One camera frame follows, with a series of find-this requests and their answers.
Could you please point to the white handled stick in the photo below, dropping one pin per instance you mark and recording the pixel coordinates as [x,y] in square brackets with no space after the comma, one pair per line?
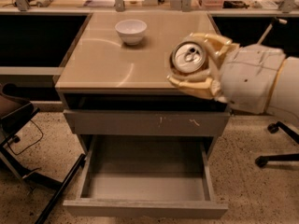
[269,28]

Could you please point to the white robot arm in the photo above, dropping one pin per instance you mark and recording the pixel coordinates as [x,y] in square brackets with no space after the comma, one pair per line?
[283,101]

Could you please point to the orange soda can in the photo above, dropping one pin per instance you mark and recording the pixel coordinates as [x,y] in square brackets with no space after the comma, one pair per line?
[187,59]

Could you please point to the white ceramic bowl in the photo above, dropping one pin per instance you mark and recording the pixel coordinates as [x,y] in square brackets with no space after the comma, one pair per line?
[131,32]

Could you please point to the open grey middle drawer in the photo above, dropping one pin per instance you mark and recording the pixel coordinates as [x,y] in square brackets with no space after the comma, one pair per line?
[146,176]

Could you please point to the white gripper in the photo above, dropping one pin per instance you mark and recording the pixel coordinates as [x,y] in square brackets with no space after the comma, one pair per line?
[249,76]

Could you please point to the closed grey top drawer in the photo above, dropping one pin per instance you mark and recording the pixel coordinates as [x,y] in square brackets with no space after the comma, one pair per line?
[157,123]

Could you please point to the grey drawer cabinet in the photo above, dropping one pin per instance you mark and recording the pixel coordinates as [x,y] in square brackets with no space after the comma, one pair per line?
[103,73]

